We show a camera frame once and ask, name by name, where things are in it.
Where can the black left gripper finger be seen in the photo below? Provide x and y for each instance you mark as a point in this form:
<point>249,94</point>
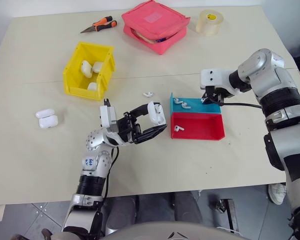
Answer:
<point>151,132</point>
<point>140,110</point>

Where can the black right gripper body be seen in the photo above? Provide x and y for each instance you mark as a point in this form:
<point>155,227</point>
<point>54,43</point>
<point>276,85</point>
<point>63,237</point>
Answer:
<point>217,93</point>

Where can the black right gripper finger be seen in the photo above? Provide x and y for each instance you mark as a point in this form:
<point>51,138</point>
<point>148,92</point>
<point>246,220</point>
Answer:
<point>210,101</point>
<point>205,96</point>

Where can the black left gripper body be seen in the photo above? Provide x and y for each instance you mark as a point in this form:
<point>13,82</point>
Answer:
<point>128,127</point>

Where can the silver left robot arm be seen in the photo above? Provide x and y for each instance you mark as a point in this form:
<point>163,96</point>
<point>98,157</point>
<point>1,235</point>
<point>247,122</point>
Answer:
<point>95,142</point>

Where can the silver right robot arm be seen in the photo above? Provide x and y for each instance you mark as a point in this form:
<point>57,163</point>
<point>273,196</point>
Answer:
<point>272,80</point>

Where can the yellow plastic bin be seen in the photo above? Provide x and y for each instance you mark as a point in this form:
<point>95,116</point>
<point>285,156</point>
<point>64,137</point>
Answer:
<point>77,55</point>

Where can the blue plastic tray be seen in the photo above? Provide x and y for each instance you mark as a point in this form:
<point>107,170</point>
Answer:
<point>197,107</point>

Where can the red plastic tray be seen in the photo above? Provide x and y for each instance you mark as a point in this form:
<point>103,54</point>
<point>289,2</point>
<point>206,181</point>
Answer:
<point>202,125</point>

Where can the clear adhesive tape roll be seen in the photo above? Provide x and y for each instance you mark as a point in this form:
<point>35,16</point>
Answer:
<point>210,26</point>

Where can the pink fabric zip pouch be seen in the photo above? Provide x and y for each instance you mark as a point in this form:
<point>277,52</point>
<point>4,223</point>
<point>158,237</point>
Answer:
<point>140,20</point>

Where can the grey robot torso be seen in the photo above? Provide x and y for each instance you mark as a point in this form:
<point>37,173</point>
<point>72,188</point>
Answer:
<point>140,232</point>

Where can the white sneaker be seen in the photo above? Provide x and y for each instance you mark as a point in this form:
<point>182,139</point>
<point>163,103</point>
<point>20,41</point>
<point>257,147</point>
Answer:
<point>277,193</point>

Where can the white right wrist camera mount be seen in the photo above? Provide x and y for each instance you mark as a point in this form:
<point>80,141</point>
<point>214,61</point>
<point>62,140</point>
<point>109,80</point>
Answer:
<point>212,77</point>

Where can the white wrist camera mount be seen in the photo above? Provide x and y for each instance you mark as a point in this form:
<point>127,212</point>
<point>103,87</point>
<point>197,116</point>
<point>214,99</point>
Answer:
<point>106,117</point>
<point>212,77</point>

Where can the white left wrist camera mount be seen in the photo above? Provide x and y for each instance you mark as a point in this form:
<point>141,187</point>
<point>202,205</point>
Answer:
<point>106,117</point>

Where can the black metal frame bar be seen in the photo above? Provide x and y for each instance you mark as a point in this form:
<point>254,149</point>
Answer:
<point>230,212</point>

